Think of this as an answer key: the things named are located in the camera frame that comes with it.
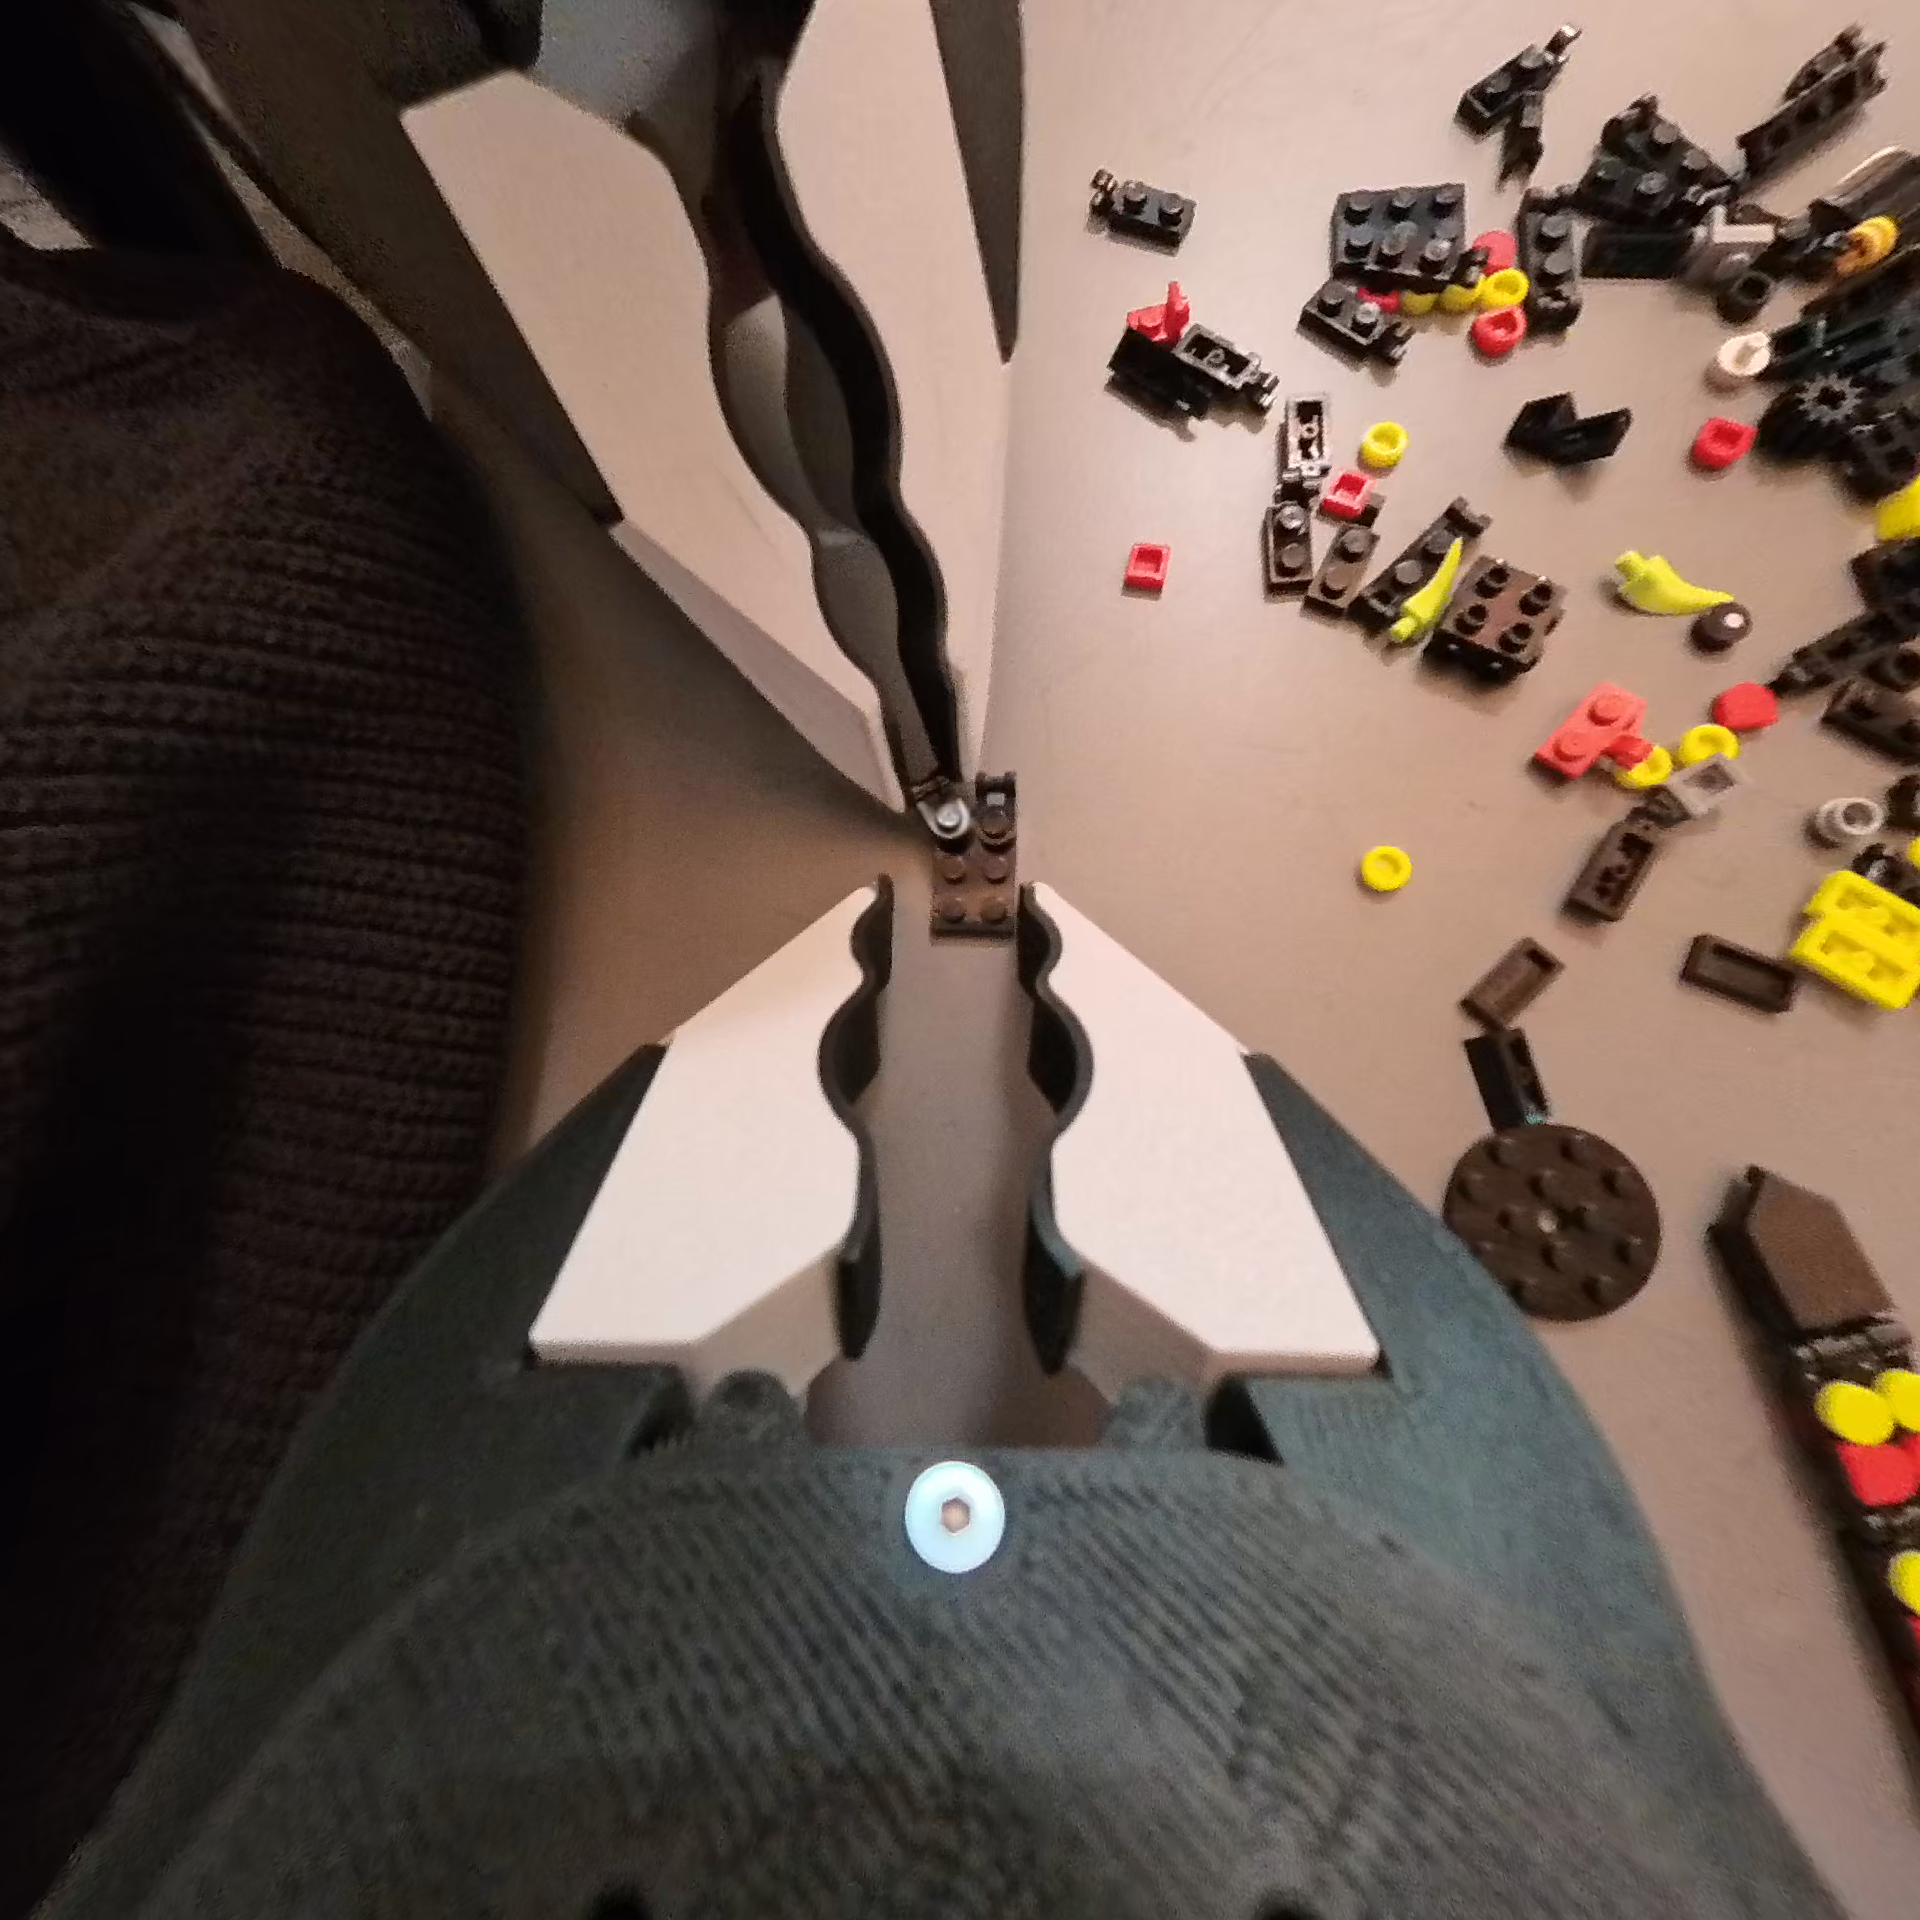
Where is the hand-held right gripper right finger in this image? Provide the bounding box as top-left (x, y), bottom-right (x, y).
top-left (1016, 878), bottom-right (1381, 1403)

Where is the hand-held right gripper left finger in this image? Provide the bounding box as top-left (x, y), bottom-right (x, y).
top-left (524, 878), bottom-right (899, 1397)

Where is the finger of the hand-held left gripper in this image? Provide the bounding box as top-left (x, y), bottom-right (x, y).
top-left (731, 0), bottom-right (1008, 811)
top-left (401, 36), bottom-right (924, 819)

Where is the black lego plate assembly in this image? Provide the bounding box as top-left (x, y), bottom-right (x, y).
top-left (929, 767), bottom-right (1026, 943)

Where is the black round lego plate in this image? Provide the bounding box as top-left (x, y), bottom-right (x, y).
top-left (1440, 1115), bottom-right (1664, 1325)

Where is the pile of loose lego pieces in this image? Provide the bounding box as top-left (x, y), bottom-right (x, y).
top-left (1085, 21), bottom-right (1920, 1137)

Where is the long studded lego build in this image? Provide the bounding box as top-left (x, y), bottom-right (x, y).
top-left (1704, 1166), bottom-right (1920, 1787)

